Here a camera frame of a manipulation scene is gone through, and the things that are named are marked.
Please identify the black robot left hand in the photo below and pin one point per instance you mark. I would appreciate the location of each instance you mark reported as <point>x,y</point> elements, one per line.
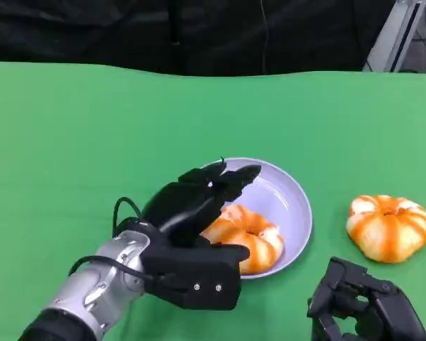
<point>184,206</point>

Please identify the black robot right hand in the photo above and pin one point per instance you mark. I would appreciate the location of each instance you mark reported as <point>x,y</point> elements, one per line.
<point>390,309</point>

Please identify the orange white toy bread roll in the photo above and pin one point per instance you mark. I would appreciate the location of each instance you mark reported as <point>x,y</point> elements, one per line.
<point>248,234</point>
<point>387,229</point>

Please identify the lilac plate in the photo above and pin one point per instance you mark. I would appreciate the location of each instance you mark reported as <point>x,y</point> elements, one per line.
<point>284,199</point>

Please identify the green table cloth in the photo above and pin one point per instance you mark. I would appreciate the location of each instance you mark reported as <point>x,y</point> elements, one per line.
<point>92,135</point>

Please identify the black backdrop curtain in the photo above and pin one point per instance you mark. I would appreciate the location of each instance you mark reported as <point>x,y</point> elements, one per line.
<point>163,32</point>

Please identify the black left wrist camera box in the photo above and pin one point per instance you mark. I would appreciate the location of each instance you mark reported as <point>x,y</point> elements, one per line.
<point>206,280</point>

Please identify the grey metal frame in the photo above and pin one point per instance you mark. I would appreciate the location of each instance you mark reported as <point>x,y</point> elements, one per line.
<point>394,39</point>

